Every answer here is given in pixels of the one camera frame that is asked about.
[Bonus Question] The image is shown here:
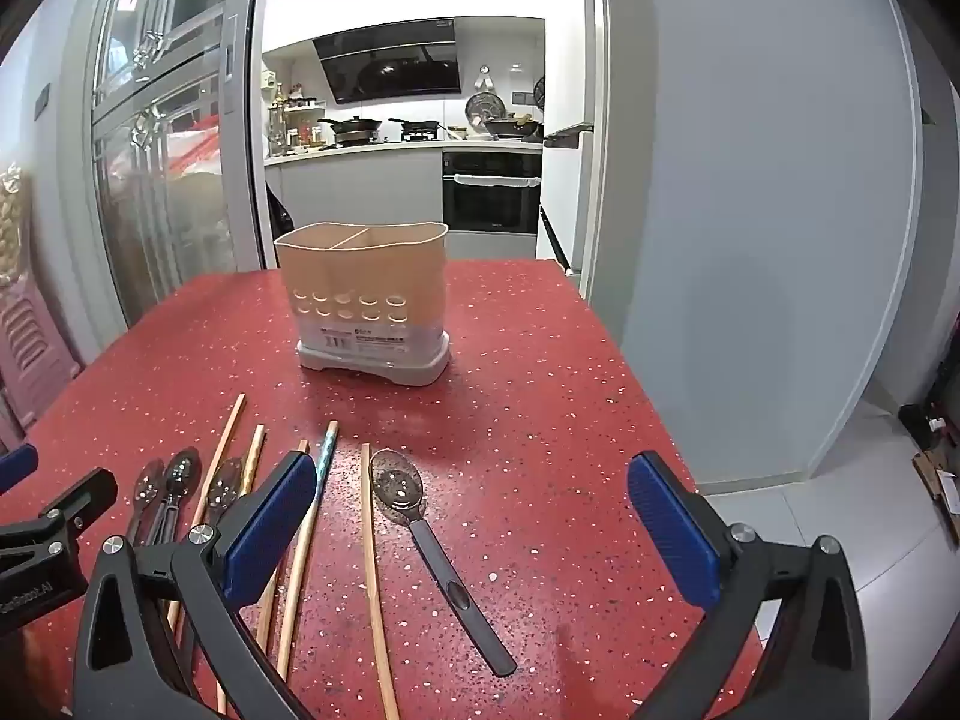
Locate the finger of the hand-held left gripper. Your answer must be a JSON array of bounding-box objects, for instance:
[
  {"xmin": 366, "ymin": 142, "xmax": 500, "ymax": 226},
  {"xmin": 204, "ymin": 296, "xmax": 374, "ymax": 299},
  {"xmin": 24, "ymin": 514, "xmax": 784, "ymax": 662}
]
[
  {"xmin": 0, "ymin": 444, "xmax": 39, "ymax": 497},
  {"xmin": 0, "ymin": 469, "xmax": 119, "ymax": 552}
]

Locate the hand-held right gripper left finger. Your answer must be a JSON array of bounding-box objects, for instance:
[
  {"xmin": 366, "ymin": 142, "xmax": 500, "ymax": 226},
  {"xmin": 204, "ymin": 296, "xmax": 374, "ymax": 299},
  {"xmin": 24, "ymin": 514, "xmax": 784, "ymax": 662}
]
[{"xmin": 71, "ymin": 452, "xmax": 320, "ymax": 720}]

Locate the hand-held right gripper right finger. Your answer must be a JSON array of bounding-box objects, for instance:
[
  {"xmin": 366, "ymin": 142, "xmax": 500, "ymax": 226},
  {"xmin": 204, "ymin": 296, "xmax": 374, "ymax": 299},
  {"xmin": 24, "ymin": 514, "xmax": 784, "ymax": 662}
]
[{"xmin": 626, "ymin": 451, "xmax": 871, "ymax": 720}]

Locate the blue patterned tip chopstick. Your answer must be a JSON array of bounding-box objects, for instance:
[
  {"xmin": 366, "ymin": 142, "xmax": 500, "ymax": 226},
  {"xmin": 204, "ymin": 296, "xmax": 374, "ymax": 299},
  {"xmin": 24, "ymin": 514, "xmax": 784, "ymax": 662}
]
[{"xmin": 256, "ymin": 421, "xmax": 341, "ymax": 652}]

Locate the dark transparent plastic spoon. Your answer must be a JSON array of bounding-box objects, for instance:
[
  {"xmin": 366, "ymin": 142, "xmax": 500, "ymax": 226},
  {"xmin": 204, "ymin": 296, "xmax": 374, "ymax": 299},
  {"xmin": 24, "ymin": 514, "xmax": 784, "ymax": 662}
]
[
  {"xmin": 142, "ymin": 448, "xmax": 202, "ymax": 547},
  {"xmin": 370, "ymin": 448, "xmax": 518, "ymax": 677},
  {"xmin": 124, "ymin": 459, "xmax": 167, "ymax": 545},
  {"xmin": 196, "ymin": 457, "xmax": 245, "ymax": 533}
]

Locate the plain wooden chopstick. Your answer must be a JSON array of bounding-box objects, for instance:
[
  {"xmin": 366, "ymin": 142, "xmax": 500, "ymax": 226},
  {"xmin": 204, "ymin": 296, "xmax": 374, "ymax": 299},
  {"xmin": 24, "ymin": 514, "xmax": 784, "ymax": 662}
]
[
  {"xmin": 361, "ymin": 443, "xmax": 401, "ymax": 720},
  {"xmin": 276, "ymin": 440, "xmax": 316, "ymax": 682},
  {"xmin": 166, "ymin": 393, "xmax": 247, "ymax": 635}
]

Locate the cardboard utensil holder box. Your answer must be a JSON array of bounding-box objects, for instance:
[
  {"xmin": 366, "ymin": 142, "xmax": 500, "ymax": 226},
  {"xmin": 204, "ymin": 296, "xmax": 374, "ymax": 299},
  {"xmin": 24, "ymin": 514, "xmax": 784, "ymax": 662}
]
[{"xmin": 274, "ymin": 222, "xmax": 452, "ymax": 388}]

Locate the golden spiral patterned chopstick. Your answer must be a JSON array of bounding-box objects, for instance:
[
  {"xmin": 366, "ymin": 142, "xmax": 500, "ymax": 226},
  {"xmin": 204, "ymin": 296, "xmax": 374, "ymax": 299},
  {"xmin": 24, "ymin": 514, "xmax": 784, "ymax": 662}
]
[{"xmin": 238, "ymin": 424, "xmax": 266, "ymax": 500}]

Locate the clutter on floor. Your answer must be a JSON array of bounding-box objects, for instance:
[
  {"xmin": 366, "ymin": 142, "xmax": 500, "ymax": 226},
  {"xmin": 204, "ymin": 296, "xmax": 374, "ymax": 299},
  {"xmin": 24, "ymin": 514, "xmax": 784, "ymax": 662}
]
[{"xmin": 898, "ymin": 403, "xmax": 960, "ymax": 545}]

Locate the glass sliding door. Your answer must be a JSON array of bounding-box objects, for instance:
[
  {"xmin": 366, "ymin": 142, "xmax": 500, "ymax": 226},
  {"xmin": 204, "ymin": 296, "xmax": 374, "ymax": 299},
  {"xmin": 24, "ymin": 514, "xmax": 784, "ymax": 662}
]
[{"xmin": 88, "ymin": 0, "xmax": 265, "ymax": 325}]

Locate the white kitchen cabinet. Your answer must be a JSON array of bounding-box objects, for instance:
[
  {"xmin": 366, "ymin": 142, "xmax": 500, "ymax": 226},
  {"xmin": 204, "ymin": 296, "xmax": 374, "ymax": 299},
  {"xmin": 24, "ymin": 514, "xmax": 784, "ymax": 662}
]
[{"xmin": 264, "ymin": 142, "xmax": 443, "ymax": 271}]

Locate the black built-in oven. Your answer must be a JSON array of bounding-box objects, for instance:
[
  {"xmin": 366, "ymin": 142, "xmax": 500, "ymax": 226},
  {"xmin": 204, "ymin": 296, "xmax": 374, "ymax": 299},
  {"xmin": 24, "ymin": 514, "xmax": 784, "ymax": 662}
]
[{"xmin": 441, "ymin": 151, "xmax": 542, "ymax": 235}]

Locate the seasoning bottles rack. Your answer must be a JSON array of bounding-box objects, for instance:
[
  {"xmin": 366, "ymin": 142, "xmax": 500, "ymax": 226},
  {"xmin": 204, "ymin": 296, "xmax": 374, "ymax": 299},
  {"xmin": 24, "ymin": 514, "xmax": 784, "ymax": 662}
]
[{"xmin": 267, "ymin": 81, "xmax": 328, "ymax": 157}]

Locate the black wok with food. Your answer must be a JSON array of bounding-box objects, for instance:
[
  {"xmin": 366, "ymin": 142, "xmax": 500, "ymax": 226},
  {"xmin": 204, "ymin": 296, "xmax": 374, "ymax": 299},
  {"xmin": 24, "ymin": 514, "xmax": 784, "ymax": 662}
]
[{"xmin": 483, "ymin": 113, "xmax": 543, "ymax": 142}]

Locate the black range hood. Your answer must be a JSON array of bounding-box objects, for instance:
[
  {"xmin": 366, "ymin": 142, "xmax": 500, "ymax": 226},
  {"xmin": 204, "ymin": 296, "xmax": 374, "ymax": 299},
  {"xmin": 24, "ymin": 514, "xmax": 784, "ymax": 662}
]
[{"xmin": 313, "ymin": 18, "xmax": 460, "ymax": 106}]

